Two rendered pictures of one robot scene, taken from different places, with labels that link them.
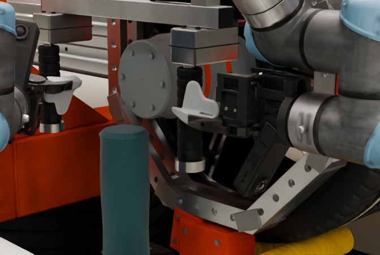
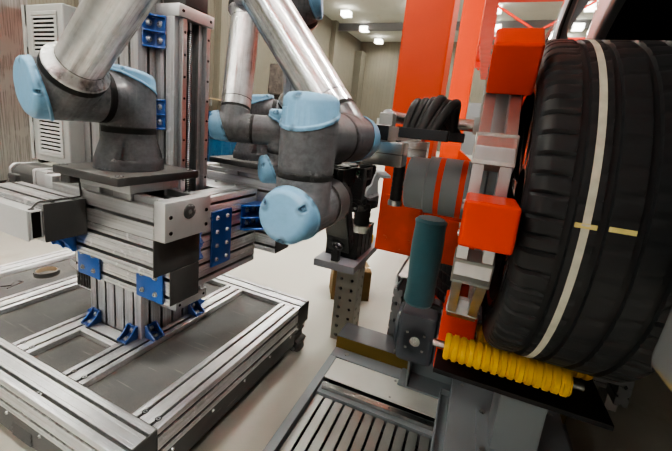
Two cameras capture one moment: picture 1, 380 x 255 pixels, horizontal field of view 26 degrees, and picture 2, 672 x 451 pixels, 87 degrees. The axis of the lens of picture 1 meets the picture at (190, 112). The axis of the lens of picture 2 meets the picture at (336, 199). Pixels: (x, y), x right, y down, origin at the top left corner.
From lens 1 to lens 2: 101 cm
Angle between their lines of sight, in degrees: 64
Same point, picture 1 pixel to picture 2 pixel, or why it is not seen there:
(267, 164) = (332, 230)
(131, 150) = (422, 229)
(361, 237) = not seen: outside the picture
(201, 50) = not seen: hidden behind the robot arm
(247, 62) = (490, 190)
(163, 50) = (413, 162)
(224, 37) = (388, 148)
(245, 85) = not seen: hidden behind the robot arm
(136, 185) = (420, 252)
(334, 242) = (538, 373)
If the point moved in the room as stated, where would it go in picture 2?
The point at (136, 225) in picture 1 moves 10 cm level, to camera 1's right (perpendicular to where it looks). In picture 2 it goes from (417, 277) to (440, 293)
